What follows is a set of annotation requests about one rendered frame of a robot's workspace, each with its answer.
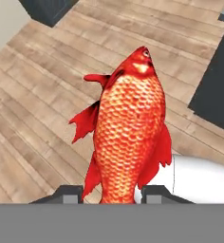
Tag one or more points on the red orange fish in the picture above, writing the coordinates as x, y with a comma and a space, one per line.
129, 126

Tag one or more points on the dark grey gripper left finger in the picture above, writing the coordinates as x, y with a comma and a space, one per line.
69, 193

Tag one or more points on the white rounded object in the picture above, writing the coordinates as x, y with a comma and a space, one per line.
199, 180

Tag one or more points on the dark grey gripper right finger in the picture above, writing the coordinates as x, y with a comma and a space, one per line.
155, 193

